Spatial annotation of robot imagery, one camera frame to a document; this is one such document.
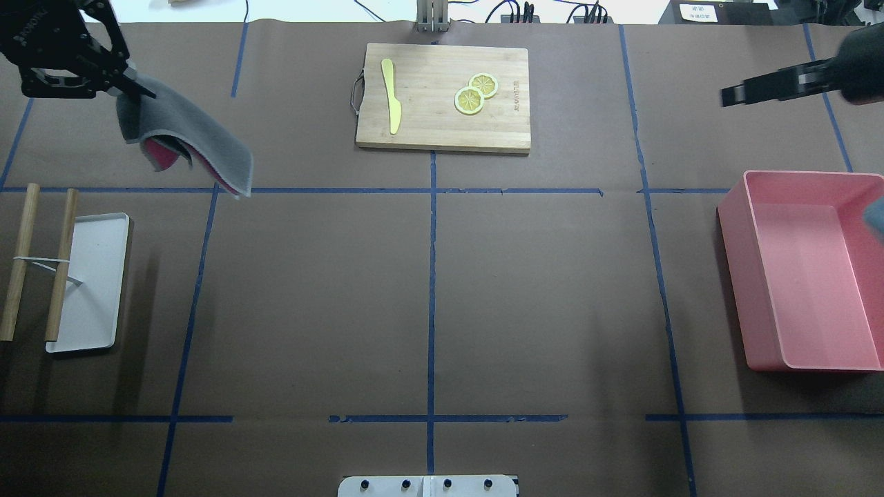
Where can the inner wooden rack bar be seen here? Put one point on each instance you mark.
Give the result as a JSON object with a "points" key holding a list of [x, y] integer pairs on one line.
{"points": [[62, 269]]}

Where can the wooden rack bar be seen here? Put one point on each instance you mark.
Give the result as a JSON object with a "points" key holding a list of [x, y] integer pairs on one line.
{"points": [[18, 273], [62, 269]]}

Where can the yellow plastic knife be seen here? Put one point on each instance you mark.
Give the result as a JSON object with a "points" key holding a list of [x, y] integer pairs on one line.
{"points": [[394, 105]]}

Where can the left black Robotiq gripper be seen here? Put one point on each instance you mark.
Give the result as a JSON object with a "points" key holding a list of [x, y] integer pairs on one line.
{"points": [[34, 36]]}

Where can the front lemon slice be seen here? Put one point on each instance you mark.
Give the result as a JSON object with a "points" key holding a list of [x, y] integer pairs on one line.
{"points": [[468, 100]]}

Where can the outer wooden rack bar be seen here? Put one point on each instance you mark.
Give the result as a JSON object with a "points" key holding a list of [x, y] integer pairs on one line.
{"points": [[18, 273]]}

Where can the aluminium profile post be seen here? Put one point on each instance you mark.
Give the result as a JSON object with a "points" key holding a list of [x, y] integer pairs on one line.
{"points": [[432, 16]]}

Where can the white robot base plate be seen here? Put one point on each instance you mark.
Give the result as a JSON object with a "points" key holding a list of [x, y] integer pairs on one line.
{"points": [[430, 485]]}

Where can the lemon slice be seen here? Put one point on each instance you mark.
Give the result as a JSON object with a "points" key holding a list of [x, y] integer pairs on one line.
{"points": [[486, 84], [468, 100]]}

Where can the grey cleaning cloth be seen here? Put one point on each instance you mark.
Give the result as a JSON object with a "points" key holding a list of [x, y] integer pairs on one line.
{"points": [[168, 126]]}

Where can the pink plastic bin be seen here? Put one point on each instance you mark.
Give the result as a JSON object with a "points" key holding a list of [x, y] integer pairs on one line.
{"points": [[806, 270]]}

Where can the white rack base tray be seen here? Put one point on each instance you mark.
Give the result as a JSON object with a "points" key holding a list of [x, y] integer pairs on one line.
{"points": [[92, 300]]}

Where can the bamboo cutting board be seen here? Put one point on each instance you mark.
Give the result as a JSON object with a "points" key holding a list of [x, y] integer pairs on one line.
{"points": [[427, 77]]}

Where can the rear lemon slice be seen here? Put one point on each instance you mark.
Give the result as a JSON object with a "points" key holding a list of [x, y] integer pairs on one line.
{"points": [[486, 84]]}

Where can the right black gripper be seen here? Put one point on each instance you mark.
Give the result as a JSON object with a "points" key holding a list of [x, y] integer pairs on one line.
{"points": [[862, 65]]}

